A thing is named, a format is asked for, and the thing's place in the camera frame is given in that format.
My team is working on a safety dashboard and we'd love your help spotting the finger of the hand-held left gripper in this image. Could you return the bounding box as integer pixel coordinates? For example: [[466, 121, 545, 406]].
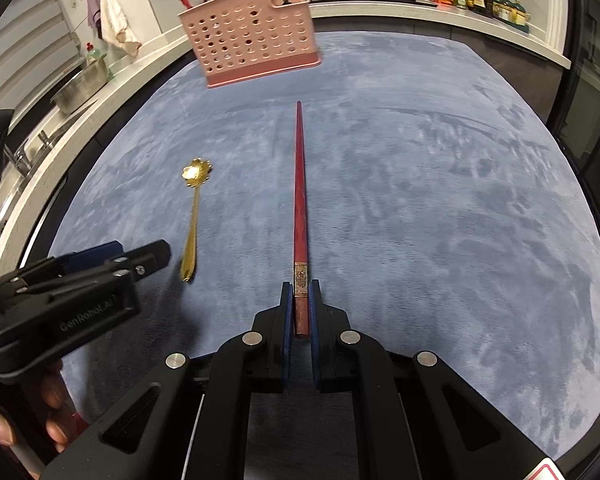
[[107, 240, 172, 278], [55, 241, 126, 273]]

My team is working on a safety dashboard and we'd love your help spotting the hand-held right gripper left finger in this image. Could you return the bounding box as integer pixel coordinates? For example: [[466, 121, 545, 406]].
[[52, 281, 295, 480]]

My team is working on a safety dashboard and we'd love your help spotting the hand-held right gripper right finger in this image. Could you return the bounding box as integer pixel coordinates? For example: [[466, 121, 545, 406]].
[[307, 281, 556, 480]]

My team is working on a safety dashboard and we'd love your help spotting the gold flower spoon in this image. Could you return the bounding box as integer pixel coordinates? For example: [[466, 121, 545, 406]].
[[179, 157, 215, 283]]

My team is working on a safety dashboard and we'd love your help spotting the pink perforated utensil holder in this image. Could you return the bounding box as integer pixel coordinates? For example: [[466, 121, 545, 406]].
[[177, 0, 323, 90]]

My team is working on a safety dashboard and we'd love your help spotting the person's left hand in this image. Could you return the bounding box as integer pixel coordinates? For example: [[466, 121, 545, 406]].
[[0, 360, 88, 453]]

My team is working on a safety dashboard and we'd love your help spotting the chrome faucet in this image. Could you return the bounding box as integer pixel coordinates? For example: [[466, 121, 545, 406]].
[[2, 132, 53, 176]]

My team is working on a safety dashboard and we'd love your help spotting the blue plush mat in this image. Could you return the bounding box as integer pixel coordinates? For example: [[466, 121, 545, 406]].
[[47, 31, 600, 480]]

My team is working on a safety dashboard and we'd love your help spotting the stainless steel basin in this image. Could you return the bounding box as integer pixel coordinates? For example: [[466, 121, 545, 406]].
[[50, 57, 112, 115]]

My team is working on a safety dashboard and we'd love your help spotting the white window blind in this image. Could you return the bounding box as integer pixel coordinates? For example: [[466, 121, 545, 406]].
[[0, 0, 81, 126]]

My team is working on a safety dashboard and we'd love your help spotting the white hanging towel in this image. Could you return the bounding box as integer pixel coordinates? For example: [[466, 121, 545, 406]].
[[99, 0, 141, 56]]

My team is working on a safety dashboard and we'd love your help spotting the purple hanging cloth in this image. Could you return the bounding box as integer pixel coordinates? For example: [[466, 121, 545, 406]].
[[86, 0, 106, 41]]

